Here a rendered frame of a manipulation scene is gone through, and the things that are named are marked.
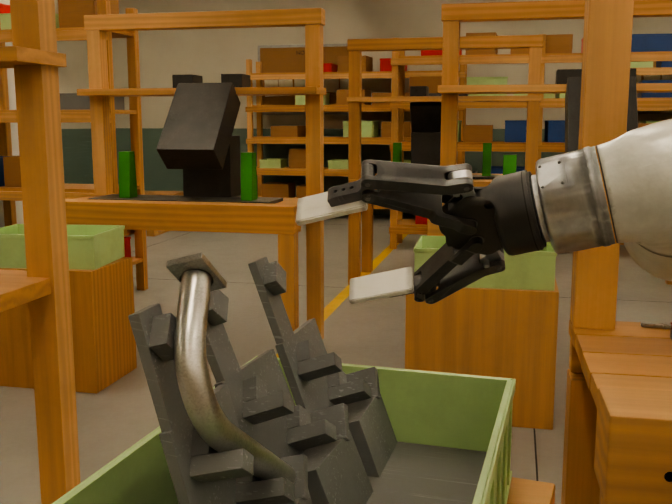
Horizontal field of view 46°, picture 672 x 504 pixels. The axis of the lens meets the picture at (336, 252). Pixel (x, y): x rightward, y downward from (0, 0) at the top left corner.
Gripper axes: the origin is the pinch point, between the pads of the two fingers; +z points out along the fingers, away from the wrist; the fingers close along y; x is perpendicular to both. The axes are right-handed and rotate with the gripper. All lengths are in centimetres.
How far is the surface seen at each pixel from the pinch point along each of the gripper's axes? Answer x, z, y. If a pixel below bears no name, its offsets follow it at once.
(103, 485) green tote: 16.9, 30.6, -10.3
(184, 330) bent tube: 9.5, 13.1, 4.5
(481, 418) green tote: -6, -2, -52
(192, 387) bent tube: 14.3, 12.6, 2.2
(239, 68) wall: -883, 437, -579
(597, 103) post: -84, -28, -68
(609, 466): -2, -18, -65
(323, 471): 10.8, 12.0, -26.8
